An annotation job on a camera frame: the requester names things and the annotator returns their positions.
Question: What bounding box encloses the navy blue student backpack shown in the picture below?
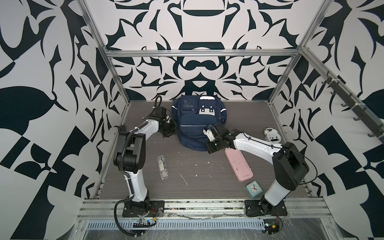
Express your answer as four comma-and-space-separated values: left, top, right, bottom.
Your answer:
171, 96, 227, 152

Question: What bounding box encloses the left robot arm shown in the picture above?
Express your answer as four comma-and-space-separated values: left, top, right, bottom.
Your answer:
113, 106, 176, 212

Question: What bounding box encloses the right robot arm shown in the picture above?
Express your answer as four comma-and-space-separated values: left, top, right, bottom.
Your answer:
203, 125, 310, 208

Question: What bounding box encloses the clear plastic pen box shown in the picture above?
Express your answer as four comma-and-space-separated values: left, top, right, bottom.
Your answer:
157, 155, 169, 180

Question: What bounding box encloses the pink pencil case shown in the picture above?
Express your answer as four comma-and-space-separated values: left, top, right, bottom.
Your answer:
225, 148, 254, 182

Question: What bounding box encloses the black remote control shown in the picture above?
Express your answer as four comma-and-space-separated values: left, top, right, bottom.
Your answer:
118, 125, 126, 133

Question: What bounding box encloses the green square alarm clock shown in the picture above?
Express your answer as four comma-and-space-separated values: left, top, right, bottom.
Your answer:
246, 181, 263, 198

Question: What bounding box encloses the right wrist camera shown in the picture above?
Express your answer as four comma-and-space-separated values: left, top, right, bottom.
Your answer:
203, 125, 216, 142

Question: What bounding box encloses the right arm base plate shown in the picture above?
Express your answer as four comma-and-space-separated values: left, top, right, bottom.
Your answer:
244, 199, 288, 218

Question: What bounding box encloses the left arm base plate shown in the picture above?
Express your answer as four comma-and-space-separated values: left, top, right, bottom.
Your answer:
122, 200, 165, 218

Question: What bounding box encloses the aluminium frame rail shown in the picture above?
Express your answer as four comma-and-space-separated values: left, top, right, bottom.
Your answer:
77, 198, 332, 219

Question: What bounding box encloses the black corrugated cable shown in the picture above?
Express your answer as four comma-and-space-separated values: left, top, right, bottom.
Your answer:
113, 199, 157, 238

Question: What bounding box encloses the wall hook rail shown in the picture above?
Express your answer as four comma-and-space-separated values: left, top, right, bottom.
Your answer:
322, 71, 384, 144

